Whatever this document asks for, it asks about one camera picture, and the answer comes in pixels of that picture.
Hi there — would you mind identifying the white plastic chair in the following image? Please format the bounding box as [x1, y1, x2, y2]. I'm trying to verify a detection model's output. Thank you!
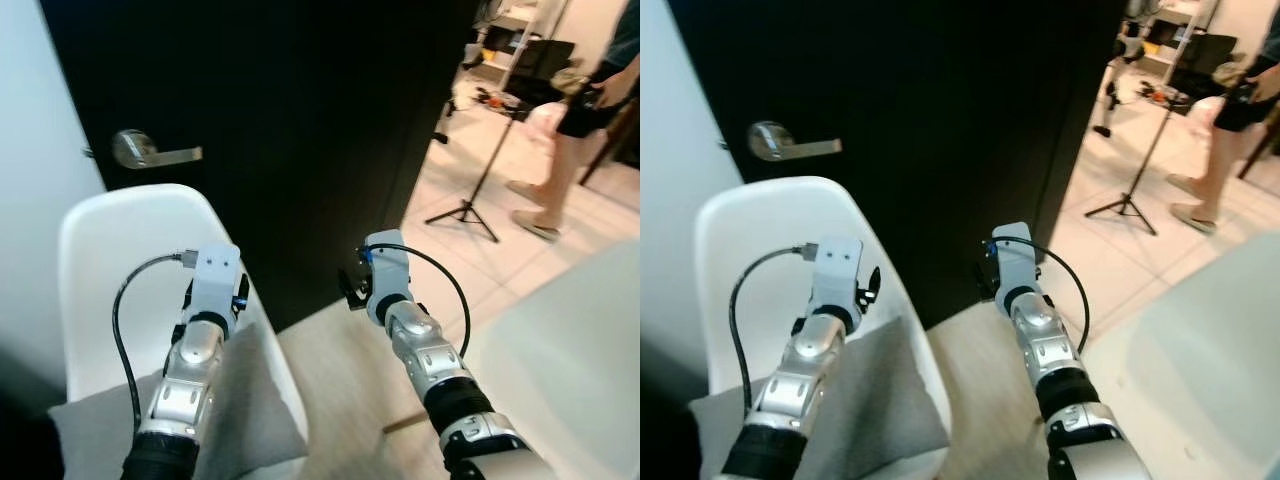
[694, 177, 953, 480]
[57, 183, 309, 480]

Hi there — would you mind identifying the grey cushion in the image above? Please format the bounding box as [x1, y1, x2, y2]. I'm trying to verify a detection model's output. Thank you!
[688, 317, 951, 480]
[48, 320, 309, 480]

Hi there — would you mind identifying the black tripod stand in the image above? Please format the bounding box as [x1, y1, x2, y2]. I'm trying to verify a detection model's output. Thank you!
[1085, 95, 1191, 237]
[424, 100, 531, 244]

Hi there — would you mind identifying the black door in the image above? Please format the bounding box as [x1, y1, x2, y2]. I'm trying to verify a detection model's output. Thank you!
[668, 0, 1126, 331]
[40, 0, 481, 333]

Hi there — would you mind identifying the person in black shorts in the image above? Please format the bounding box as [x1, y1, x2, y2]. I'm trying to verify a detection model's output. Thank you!
[505, 0, 641, 243]
[1165, 0, 1280, 236]

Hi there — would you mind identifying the pink plastic bag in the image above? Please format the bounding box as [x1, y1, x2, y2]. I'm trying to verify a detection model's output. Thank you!
[1188, 97, 1226, 141]
[525, 100, 566, 151]

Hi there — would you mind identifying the black flat panel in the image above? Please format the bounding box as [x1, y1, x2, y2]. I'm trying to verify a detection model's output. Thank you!
[1165, 33, 1239, 101]
[505, 40, 576, 106]

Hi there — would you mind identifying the brown wooden furniture leg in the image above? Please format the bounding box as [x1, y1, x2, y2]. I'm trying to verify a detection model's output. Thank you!
[580, 100, 641, 186]
[1238, 110, 1280, 181]

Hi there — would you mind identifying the white shelf unit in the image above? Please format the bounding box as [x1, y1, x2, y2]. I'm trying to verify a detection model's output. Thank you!
[1130, 0, 1226, 81]
[470, 0, 561, 86]

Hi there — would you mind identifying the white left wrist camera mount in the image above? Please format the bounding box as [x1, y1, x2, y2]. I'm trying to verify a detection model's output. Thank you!
[187, 243, 244, 321]
[808, 237, 864, 309]

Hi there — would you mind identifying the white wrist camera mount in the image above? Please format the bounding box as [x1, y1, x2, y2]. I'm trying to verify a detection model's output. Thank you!
[990, 222, 1041, 301]
[187, 243, 244, 321]
[808, 237, 864, 309]
[365, 230, 411, 326]

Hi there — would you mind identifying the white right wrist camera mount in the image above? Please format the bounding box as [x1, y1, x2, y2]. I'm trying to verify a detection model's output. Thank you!
[990, 222, 1041, 301]
[365, 230, 411, 326]

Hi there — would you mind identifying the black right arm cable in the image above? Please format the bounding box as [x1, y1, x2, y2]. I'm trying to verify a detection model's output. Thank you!
[990, 237, 1091, 356]
[368, 243, 471, 359]

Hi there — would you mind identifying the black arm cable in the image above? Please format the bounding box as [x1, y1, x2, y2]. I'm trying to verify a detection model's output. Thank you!
[990, 237, 1091, 356]
[728, 245, 813, 416]
[368, 243, 471, 359]
[112, 250, 191, 436]

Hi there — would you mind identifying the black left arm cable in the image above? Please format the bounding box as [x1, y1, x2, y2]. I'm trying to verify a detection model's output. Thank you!
[112, 250, 191, 436]
[728, 245, 813, 416]

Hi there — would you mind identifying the silver lever door handle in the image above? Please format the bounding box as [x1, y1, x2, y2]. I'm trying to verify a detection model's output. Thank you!
[722, 121, 843, 163]
[85, 129, 204, 170]

